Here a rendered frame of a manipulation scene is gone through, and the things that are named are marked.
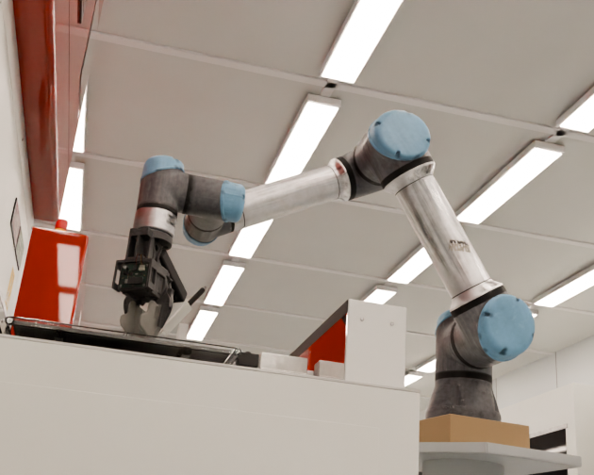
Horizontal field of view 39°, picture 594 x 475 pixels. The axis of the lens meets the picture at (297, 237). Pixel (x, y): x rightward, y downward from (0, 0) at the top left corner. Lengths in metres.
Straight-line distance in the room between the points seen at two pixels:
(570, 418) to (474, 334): 4.56
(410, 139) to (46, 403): 0.89
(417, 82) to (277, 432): 3.00
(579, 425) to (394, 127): 4.64
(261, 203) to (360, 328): 0.51
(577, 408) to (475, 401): 4.46
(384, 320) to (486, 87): 2.83
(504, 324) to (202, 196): 0.61
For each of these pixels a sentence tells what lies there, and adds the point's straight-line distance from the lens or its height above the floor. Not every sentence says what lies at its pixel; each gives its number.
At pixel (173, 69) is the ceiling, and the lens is 4.04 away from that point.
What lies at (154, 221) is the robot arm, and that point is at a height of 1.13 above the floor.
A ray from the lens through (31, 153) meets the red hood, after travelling 1.54.
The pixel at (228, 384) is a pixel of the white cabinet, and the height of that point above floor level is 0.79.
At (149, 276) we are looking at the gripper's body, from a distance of 1.43.
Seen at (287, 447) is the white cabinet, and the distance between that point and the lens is 1.12.
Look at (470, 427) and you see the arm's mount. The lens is 1.65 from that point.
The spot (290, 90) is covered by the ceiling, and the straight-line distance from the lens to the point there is 4.07.
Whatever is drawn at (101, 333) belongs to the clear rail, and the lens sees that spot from 1.34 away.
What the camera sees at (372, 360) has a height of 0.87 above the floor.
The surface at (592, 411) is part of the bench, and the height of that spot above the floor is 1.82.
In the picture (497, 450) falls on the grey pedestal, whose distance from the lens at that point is 1.60.
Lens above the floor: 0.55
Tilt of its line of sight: 23 degrees up
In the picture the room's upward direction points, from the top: 5 degrees clockwise
